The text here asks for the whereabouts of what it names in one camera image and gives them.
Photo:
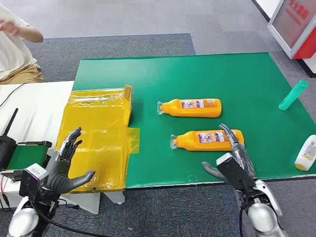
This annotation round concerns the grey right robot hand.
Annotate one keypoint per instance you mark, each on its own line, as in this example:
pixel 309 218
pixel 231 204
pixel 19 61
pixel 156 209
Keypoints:
pixel 241 157

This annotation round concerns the person's hand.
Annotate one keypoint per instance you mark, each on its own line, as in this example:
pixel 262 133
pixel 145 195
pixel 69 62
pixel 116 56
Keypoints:
pixel 8 27

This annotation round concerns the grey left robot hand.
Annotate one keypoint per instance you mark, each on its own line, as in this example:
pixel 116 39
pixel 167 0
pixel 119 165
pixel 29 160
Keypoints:
pixel 60 173

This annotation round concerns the orange bottle with label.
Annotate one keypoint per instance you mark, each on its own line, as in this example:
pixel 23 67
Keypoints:
pixel 192 109
pixel 194 144

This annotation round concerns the person's forearm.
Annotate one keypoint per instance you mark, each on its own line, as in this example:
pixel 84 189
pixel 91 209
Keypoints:
pixel 32 34

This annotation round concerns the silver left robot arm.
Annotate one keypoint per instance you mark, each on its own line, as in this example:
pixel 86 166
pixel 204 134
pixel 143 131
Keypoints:
pixel 23 222

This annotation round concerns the white bottle yellow cap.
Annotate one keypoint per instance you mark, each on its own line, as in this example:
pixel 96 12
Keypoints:
pixel 306 153

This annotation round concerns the teal plastic bottle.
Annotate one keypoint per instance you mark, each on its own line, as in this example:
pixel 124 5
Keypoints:
pixel 293 95

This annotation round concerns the person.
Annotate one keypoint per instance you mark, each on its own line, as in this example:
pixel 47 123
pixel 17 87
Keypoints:
pixel 12 55

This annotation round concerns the small green belt conveyor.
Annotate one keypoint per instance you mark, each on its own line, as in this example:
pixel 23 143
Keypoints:
pixel 27 155

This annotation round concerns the black radio with antenna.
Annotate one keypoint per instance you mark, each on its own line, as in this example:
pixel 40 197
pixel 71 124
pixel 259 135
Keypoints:
pixel 6 150

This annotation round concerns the white table foot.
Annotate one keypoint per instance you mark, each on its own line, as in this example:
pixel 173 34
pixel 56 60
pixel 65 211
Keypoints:
pixel 115 197

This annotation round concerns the yellow taped cardboard box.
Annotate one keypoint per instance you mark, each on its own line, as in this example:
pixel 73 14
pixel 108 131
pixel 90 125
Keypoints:
pixel 99 114

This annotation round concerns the green table mat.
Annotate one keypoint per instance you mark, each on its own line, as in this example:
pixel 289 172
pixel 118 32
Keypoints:
pixel 222 81

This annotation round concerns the red white display stand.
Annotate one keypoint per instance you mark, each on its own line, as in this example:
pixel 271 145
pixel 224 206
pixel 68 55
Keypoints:
pixel 291 26

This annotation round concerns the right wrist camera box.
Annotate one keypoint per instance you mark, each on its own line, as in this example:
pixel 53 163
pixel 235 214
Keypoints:
pixel 234 170

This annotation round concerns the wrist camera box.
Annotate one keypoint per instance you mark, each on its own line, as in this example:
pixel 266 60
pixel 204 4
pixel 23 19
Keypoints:
pixel 234 170
pixel 31 180

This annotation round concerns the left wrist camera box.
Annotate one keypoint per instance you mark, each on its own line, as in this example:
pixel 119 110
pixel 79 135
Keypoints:
pixel 31 180

